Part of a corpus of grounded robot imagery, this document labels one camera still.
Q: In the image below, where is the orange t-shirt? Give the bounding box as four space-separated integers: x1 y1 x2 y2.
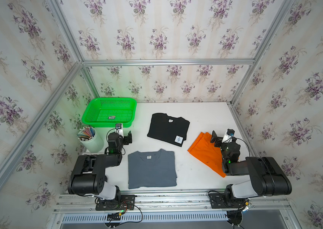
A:
188 132 226 177

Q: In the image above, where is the green plastic basket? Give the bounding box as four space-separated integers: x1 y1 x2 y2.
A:
81 97 137 128

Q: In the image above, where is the grey t-shirt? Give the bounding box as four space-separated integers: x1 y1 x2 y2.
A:
128 149 177 189

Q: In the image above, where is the black t-shirt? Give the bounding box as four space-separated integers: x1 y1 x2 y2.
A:
147 113 190 147

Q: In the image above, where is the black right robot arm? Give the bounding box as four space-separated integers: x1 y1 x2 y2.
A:
210 129 292 205

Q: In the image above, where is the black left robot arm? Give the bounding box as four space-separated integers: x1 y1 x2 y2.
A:
68 132 133 203

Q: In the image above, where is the pale green pencil cup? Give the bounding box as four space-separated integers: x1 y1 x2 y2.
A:
80 130 104 153

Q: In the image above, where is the coloured pencils bundle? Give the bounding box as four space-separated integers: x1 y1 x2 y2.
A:
77 127 96 141

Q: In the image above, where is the small circuit board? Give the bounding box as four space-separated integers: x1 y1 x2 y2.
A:
106 212 122 221

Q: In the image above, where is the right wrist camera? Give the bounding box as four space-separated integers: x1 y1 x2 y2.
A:
222 129 235 143

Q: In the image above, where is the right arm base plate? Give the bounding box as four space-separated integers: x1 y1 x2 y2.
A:
207 192 249 209

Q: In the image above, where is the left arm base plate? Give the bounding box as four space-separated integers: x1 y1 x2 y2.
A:
95 195 137 211

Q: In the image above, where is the aluminium front rail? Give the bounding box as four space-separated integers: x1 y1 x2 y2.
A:
53 190 292 214

